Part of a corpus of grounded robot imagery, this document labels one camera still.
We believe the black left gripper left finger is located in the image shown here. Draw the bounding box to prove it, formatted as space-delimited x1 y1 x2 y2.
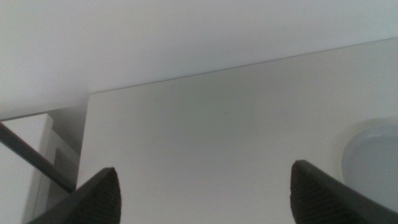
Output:
27 167 123 224

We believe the grey shallow bowl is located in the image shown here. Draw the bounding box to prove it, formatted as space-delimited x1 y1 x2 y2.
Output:
340 119 398 214

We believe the black stand pole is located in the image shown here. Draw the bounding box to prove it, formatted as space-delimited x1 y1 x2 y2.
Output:
0 121 77 194

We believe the white side table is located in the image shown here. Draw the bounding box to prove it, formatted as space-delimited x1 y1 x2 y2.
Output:
0 113 88 224

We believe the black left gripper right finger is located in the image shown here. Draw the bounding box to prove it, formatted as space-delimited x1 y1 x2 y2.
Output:
289 159 398 224

